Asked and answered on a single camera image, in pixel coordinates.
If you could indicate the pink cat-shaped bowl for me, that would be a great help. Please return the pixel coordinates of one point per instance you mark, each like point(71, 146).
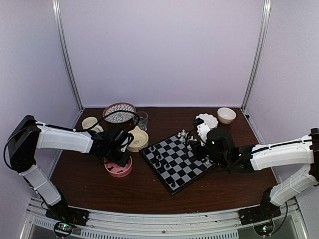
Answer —
point(117, 171)

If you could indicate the white scalloped bowl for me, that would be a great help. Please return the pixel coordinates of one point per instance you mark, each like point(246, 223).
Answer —
point(211, 120)

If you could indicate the aluminium frame post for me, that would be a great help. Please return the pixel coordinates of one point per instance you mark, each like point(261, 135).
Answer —
point(65, 54)
point(265, 20)

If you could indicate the white mug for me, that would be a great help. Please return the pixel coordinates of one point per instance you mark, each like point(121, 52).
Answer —
point(89, 122)

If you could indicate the patterned ceramic plate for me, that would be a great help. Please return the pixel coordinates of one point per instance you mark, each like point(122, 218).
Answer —
point(118, 112)

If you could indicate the right aluminium frame post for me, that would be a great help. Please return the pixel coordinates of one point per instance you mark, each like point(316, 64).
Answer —
point(265, 20)

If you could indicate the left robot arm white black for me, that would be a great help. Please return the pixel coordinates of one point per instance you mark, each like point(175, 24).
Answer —
point(33, 138)

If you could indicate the clear drinking glass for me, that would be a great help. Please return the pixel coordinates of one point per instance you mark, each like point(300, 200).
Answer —
point(141, 120)

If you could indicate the left aluminium frame post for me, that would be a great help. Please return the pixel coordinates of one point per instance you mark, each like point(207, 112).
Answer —
point(65, 54)

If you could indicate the cream cat-shaped bowl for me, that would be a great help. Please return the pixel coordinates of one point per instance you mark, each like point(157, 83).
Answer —
point(140, 141)

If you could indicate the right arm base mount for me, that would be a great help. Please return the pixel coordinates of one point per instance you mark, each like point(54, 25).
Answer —
point(258, 214)

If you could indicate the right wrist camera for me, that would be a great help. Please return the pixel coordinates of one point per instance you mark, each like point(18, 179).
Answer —
point(202, 130)

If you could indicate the aluminium front rail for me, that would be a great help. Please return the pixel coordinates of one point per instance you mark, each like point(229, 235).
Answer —
point(224, 224)

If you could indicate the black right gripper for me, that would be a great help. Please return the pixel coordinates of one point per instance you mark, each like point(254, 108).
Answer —
point(195, 147)

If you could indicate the cream round bowl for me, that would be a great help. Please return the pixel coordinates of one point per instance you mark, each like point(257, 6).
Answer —
point(226, 115)

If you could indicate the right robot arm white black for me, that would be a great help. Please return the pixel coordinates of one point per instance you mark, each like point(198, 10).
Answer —
point(304, 150)

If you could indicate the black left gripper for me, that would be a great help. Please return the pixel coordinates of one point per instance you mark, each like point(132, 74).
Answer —
point(123, 161)

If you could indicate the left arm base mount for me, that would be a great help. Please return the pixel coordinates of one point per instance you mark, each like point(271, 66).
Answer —
point(68, 214)

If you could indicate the black white chessboard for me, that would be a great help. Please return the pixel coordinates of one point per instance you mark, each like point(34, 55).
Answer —
point(184, 169)

